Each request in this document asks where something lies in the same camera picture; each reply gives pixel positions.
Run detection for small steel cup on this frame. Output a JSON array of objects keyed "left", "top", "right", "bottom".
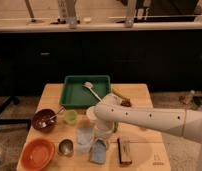
[{"left": 58, "top": 139, "right": 74, "bottom": 157}]

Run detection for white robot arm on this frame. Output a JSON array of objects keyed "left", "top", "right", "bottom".
[{"left": 94, "top": 93, "right": 202, "bottom": 171}]

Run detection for white paper cup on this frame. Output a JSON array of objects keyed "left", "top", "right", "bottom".
[{"left": 86, "top": 106, "right": 97, "bottom": 122}]

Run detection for yellow banana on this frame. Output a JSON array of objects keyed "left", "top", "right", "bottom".
[{"left": 112, "top": 88, "right": 129, "bottom": 99}]

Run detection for dark red grape bunch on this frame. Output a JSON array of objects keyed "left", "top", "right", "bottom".
[{"left": 121, "top": 99, "right": 132, "bottom": 107}]

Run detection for metal spoon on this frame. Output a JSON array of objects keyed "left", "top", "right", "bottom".
[{"left": 39, "top": 106, "right": 65, "bottom": 128}]

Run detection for green plastic tray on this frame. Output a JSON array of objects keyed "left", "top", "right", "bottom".
[{"left": 60, "top": 75, "right": 111, "bottom": 109}]

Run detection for black whiteboard eraser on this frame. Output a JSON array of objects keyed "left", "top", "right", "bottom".
[{"left": 117, "top": 137, "right": 132, "bottom": 165}]

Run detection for light blue folded cloth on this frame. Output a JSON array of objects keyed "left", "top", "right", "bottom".
[{"left": 76, "top": 119, "right": 93, "bottom": 154}]

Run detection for blue sponge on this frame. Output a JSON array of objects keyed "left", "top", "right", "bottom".
[{"left": 89, "top": 139, "right": 107, "bottom": 164}]

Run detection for black office chair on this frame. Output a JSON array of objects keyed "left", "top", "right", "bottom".
[{"left": 0, "top": 59, "right": 31, "bottom": 130}]

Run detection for light green plastic cup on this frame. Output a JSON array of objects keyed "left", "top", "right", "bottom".
[{"left": 64, "top": 110, "right": 77, "bottom": 125}]

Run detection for orange plastic bowl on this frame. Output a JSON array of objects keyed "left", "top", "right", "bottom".
[{"left": 21, "top": 139, "right": 55, "bottom": 171}]

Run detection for dark brown bowl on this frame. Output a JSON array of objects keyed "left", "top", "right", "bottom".
[{"left": 31, "top": 109, "right": 56, "bottom": 133}]

